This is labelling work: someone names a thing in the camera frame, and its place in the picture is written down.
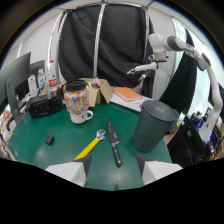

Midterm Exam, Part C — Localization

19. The colourful patterned thermos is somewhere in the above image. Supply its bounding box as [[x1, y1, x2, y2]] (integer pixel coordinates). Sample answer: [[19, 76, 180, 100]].
[[59, 79, 91, 116]]

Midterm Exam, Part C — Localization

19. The small black block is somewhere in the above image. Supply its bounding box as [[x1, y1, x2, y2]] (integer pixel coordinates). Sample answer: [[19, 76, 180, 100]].
[[44, 134, 55, 146]]

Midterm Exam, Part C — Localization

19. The black chair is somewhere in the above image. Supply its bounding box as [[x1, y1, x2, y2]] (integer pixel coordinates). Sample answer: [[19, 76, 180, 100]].
[[166, 115, 214, 168]]

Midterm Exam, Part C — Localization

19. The dark green lidded bin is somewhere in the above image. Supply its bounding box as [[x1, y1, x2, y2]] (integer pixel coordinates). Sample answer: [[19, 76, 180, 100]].
[[131, 99, 177, 154]]

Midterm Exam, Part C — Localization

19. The black kitchen knife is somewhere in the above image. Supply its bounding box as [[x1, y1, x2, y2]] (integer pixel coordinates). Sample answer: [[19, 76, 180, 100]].
[[106, 120, 124, 169]]

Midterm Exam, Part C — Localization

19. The white mug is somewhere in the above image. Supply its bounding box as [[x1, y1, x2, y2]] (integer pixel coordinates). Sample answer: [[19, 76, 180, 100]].
[[69, 109, 95, 125]]

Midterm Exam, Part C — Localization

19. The black equipment box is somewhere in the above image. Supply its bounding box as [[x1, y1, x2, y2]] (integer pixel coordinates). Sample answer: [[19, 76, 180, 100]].
[[27, 93, 62, 120]]

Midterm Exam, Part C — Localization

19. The orange book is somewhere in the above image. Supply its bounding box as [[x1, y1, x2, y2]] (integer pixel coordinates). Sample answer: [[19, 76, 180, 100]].
[[113, 86, 143, 103]]

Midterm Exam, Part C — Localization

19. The open cardboard box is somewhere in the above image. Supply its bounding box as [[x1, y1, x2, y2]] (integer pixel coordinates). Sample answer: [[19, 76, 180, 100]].
[[79, 77, 115, 108]]

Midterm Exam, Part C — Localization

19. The blue-yellow label plastic bottle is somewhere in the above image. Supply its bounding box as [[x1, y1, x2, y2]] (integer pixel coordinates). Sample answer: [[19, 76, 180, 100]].
[[37, 68, 48, 96]]

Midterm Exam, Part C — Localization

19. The white plastic bottle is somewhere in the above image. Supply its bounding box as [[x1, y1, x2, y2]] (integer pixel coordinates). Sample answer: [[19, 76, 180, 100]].
[[27, 73, 39, 98]]

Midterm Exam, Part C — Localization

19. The red-label plastic bottle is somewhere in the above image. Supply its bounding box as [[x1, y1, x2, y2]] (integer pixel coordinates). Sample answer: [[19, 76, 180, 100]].
[[47, 59, 59, 92]]

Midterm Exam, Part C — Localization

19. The computer monitor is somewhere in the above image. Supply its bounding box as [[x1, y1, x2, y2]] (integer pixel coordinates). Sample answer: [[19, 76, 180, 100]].
[[0, 51, 32, 125]]

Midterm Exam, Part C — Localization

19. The black backdrop curtain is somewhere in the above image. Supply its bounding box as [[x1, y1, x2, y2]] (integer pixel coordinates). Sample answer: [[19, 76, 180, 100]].
[[58, 3, 155, 98]]

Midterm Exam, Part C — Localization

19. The yellow-handled adjustable wrench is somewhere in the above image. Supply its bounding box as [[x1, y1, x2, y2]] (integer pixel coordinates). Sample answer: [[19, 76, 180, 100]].
[[73, 129, 107, 162]]

